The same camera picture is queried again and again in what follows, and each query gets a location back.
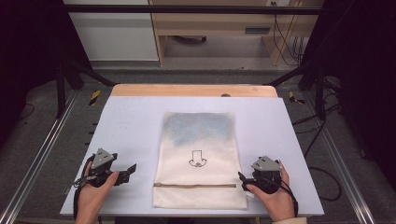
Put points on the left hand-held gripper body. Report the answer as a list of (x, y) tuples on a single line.
[(104, 157)]

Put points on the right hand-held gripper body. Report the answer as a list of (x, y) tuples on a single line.
[(266, 164)]

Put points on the cream mesh laundry bag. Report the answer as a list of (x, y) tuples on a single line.
[(199, 196)]

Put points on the person's right hand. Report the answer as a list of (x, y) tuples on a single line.
[(278, 203)]

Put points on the person's left hand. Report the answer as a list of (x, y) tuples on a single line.
[(93, 199)]

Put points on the white table mat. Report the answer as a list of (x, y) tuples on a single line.
[(134, 130)]

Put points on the yellow black tape piece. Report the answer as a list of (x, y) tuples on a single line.
[(95, 97), (294, 98)]

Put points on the pale blue cloth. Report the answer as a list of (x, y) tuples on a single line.
[(199, 127)]

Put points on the black metal stand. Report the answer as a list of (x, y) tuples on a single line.
[(320, 93), (61, 90)]

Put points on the white cabinet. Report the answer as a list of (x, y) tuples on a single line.
[(115, 37)]

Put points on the black curtain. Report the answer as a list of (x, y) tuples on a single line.
[(28, 56), (364, 77)]

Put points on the grey label on desk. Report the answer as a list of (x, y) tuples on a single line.
[(257, 30)]

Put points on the wooden desk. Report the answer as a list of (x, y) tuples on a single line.
[(214, 23)]

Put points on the black horizontal bar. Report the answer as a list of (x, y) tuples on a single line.
[(186, 9)]

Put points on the aluminium rail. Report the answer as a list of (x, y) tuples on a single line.
[(40, 152), (342, 161)]

